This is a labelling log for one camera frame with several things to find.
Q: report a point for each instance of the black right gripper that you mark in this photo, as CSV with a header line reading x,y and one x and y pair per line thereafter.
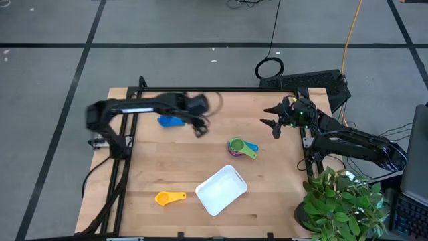
x,y
299,115

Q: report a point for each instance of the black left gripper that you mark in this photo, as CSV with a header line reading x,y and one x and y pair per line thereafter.
x,y
195,121

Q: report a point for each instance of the dark blue measuring cup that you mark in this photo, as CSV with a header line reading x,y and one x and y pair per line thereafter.
x,y
168,122

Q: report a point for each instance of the light blue measuring cup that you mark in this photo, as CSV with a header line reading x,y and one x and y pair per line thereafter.
x,y
253,146

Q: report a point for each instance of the colourful measuring cups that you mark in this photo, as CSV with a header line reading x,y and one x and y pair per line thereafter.
x,y
237,144

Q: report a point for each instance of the yellow plastic measuring cup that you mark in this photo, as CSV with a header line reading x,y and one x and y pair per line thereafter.
x,y
162,199

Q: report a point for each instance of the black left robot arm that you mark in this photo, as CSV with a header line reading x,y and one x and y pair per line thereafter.
x,y
133,108

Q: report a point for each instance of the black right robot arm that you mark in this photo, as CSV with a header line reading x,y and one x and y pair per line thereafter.
x,y
351,144

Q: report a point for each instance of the purple plastic measuring cup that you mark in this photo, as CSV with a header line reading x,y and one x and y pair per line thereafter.
x,y
234,154

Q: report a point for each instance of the white plastic basket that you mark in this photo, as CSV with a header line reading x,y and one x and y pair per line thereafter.
x,y
220,190

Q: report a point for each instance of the white power adapter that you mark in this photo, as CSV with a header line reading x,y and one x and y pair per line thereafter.
x,y
351,174

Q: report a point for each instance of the black plant pot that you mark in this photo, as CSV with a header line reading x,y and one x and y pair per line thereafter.
x,y
299,216

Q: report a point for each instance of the green leafy plant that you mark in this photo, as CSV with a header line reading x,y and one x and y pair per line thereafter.
x,y
337,207

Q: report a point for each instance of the grey laptop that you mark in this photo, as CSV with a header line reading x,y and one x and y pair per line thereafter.
x,y
418,160

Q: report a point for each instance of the black backlit keyboard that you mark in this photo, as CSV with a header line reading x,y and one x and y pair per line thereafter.
x,y
411,217

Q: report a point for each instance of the black aluminium table frame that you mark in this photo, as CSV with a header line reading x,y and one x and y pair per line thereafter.
x,y
214,89

